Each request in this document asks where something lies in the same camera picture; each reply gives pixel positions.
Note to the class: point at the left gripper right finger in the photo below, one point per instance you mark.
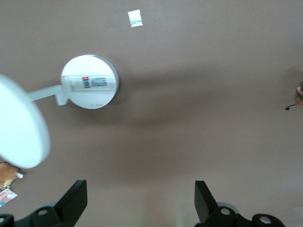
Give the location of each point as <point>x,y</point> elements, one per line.
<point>208,208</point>

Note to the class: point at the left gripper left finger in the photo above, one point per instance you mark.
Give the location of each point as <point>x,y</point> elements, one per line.
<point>68,205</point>

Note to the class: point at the brown lion figurine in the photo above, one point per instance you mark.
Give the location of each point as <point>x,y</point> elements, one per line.
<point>298,99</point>

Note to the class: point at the printed card tag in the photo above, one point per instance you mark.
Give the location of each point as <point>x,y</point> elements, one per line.
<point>6,197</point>

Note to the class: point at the white round desk lamp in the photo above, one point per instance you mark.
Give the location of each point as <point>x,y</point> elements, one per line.
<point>92,94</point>

